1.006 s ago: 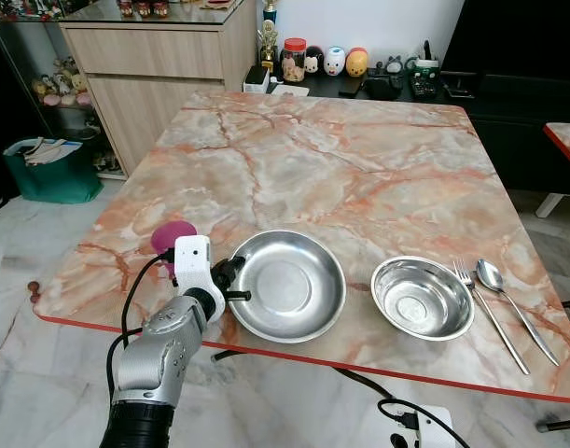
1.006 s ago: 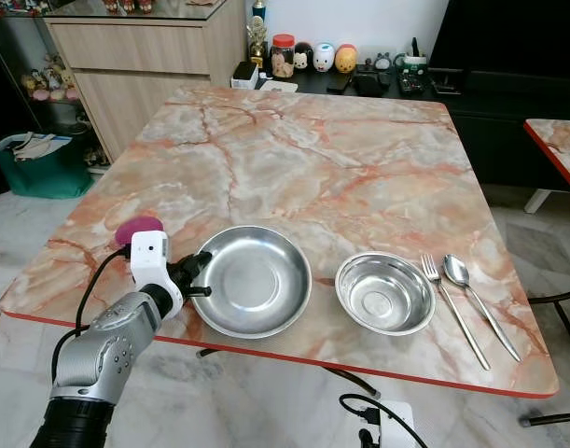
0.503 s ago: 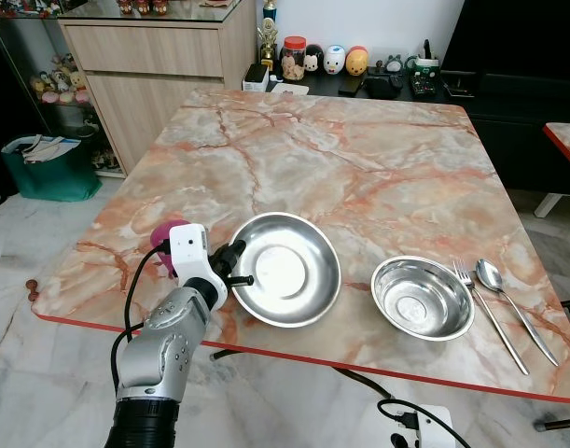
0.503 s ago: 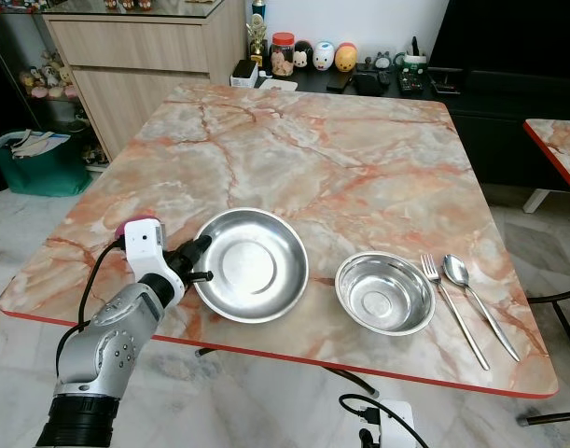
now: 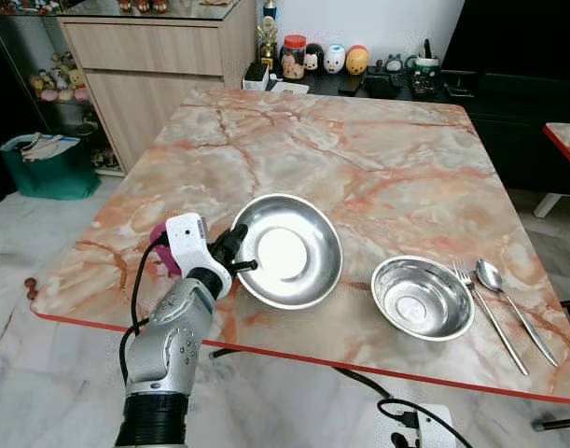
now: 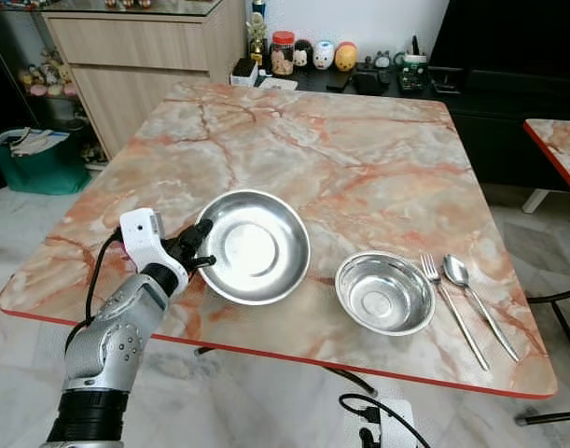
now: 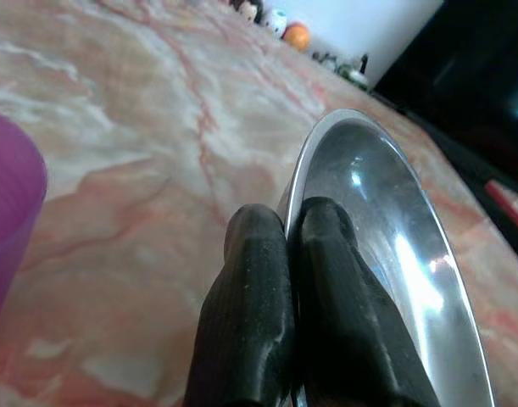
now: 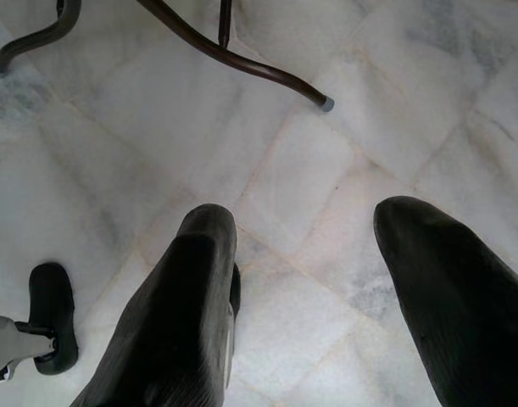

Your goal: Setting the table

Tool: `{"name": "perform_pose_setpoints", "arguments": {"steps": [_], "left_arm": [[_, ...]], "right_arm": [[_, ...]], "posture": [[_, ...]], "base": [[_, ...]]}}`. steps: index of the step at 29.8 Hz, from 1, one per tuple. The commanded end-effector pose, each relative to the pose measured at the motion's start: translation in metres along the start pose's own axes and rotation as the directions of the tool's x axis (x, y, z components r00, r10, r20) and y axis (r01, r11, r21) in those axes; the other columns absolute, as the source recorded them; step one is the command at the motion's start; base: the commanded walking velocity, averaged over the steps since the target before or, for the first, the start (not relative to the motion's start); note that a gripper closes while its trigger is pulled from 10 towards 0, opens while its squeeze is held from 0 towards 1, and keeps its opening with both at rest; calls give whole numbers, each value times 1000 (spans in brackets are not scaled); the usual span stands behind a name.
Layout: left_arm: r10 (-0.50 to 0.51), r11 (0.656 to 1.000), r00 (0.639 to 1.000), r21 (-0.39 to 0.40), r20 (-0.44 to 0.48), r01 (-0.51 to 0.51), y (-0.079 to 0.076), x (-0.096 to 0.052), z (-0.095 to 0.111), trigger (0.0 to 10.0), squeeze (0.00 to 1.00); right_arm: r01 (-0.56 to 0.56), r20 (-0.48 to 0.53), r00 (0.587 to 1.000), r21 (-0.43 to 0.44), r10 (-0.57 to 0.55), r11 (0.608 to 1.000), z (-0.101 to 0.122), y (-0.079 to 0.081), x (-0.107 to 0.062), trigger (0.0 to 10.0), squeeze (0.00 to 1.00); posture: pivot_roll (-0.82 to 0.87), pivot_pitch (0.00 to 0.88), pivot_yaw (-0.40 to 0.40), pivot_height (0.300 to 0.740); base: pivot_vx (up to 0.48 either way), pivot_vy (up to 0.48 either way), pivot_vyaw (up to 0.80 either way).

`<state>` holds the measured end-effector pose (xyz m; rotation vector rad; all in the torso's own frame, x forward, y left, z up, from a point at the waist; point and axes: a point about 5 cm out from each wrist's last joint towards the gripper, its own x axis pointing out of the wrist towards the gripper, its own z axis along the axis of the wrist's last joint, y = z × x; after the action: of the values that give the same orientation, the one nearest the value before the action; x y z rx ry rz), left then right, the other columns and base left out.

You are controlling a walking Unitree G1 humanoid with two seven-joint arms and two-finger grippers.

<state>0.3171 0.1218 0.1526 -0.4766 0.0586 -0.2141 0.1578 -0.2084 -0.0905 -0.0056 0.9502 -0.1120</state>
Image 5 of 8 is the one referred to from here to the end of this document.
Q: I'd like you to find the shallow stainless steel plate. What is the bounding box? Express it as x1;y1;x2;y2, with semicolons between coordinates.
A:
230;193;344;311

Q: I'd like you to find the purple plastic cup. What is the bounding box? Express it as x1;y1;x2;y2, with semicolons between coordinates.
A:
149;222;184;279

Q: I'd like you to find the small white box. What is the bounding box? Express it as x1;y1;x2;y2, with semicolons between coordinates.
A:
243;63;272;92

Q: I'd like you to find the deep stainless steel bowl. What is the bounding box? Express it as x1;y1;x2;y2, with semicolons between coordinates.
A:
371;256;476;342

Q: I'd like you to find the light wooden cabinet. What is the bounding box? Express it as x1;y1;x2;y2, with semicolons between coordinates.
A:
59;0;258;175

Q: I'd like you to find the red-lidded glass jar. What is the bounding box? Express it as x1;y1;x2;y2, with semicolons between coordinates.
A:
281;35;308;80

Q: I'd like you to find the dark egg-shaped figurine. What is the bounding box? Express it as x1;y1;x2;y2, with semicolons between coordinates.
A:
305;44;326;74

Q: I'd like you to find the green bag with papers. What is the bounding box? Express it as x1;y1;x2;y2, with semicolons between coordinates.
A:
0;132;103;202

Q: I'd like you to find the white egg-shaped figurine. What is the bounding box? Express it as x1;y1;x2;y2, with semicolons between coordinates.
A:
324;44;347;76

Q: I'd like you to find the gold trophy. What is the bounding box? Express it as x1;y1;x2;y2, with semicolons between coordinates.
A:
257;3;282;67

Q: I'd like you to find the yellow egg-shaped figurine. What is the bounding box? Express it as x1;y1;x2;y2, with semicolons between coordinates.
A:
346;45;370;76

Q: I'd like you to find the stainless steel fork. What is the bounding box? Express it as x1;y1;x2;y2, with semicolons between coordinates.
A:
452;259;530;376

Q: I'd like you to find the stainless steel spoon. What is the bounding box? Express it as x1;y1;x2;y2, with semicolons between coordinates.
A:
476;259;560;368

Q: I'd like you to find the glass shelf with figurines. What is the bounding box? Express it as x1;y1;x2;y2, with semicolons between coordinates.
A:
0;0;119;178

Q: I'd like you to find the green cup with pens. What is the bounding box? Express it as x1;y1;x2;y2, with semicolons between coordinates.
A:
412;38;442;81

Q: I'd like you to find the black television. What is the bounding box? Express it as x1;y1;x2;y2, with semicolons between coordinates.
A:
439;0;570;105

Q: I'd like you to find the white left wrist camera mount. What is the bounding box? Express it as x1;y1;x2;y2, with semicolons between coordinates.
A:
165;213;232;298

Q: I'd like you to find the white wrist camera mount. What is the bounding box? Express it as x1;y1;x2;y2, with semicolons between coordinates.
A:
416;403;454;448
165;213;232;298

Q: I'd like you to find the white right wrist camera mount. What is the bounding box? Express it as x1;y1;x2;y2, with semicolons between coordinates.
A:
416;403;454;448

